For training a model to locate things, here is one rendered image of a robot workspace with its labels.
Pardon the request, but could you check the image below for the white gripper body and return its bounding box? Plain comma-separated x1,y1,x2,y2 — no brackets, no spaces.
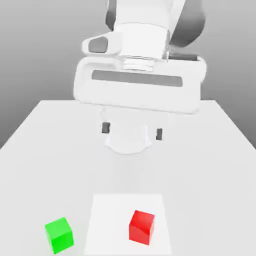
72,56,208,115

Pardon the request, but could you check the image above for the small red cube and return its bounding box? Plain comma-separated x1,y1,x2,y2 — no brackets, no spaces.
128,209,156,246

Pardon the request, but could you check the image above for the small green cube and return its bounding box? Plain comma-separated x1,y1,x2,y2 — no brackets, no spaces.
44,216,75,255

